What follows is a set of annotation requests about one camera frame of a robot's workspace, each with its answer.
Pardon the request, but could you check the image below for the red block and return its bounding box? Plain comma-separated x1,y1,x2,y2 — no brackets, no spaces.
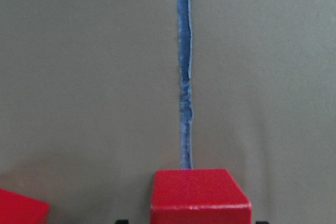
1,189,50,224
150,169,252,223

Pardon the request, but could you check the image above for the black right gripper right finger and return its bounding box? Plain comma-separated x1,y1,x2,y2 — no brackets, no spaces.
256,220,269,224

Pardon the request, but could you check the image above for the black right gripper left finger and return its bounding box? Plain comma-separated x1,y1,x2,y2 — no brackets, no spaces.
115,219,129,224

